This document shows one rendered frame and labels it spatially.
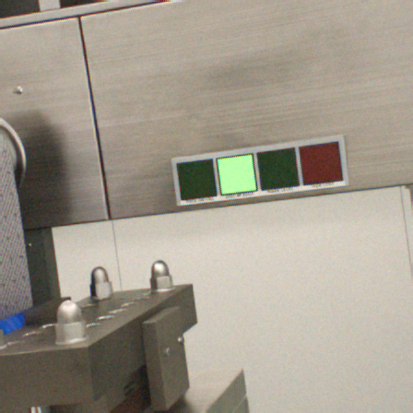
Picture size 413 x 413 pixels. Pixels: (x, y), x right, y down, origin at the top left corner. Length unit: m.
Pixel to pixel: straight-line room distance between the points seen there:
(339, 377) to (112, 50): 2.57
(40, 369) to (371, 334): 2.75
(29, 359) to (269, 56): 0.54
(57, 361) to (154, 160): 0.42
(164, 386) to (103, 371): 0.14
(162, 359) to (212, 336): 2.66
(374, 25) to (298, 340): 2.58
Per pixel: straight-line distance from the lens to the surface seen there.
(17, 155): 1.36
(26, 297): 1.34
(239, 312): 3.80
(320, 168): 1.30
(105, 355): 1.07
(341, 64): 1.30
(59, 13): 1.43
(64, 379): 1.05
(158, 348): 1.18
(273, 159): 1.31
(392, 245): 3.66
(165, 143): 1.36
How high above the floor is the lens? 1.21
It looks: 3 degrees down
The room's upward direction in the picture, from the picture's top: 8 degrees counter-clockwise
